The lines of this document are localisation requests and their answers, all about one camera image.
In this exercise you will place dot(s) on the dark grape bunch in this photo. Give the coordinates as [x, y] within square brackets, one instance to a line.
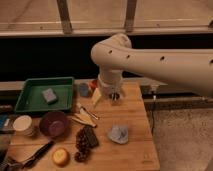
[83, 147]

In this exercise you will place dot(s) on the white stacked cups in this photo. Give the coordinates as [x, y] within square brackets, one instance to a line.
[23, 125]

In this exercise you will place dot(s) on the purple bowl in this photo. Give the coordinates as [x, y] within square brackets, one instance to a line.
[54, 124]

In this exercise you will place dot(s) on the yellow apple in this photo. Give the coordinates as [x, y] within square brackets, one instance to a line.
[60, 157]

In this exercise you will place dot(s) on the dark scrubbing pad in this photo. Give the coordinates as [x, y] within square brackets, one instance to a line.
[91, 137]

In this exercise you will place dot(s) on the blue box at left edge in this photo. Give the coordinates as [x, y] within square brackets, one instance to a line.
[5, 123]

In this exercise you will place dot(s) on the blue sponge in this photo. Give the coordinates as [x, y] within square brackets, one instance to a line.
[49, 96]

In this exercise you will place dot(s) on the silver spoon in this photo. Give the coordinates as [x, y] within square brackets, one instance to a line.
[81, 107]

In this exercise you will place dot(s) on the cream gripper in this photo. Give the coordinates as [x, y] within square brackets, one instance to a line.
[96, 96]

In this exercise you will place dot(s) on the green plastic tray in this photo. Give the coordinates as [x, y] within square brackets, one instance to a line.
[31, 100]

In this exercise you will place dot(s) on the red small object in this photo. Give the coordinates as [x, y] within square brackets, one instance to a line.
[93, 85]

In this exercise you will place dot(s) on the black handled knife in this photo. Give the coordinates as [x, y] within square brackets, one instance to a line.
[38, 154]

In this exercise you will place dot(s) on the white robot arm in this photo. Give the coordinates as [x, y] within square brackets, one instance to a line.
[191, 69]

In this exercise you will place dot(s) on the crumpled blue-white cloth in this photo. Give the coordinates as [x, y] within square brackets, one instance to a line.
[118, 134]

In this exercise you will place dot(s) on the blue cup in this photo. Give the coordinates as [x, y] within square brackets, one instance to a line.
[83, 89]

